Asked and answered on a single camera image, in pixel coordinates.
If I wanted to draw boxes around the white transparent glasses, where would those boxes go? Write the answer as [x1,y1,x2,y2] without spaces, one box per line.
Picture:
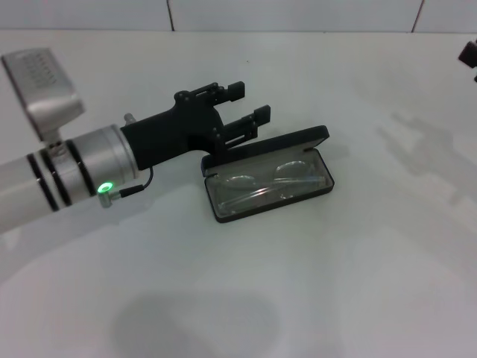
[216,158,329,214]

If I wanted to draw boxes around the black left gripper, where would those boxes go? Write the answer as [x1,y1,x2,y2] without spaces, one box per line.
[121,81,272,172]

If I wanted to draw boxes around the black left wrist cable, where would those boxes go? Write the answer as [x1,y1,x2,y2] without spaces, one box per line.
[111,167,156,199]

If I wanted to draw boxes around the black glasses case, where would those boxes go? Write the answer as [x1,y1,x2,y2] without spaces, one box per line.
[200,125,335,224]

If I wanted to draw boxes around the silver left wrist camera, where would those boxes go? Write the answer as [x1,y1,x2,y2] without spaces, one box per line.
[1,46,85,143]

